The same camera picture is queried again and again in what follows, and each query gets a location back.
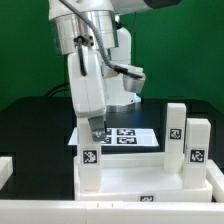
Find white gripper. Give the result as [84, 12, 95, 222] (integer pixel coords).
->
[68, 51, 106, 142]

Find white desk tabletop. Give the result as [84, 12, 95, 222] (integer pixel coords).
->
[74, 153, 213, 202]

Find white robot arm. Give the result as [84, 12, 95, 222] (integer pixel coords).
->
[48, 0, 182, 142]

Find white fiducial marker sheet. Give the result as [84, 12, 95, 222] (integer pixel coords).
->
[69, 128, 158, 147]

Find white left border block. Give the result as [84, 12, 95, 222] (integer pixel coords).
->
[0, 157, 13, 190]

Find white border block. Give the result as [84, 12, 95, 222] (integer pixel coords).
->
[207, 160, 224, 203]
[0, 157, 13, 190]

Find white right border block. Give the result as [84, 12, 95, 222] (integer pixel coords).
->
[207, 160, 224, 203]

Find black cables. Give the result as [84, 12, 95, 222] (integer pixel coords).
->
[44, 83, 72, 99]

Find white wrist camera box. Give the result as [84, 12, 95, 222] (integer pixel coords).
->
[101, 64, 147, 94]

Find grey arm cable hose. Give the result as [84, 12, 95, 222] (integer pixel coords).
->
[59, 0, 144, 79]

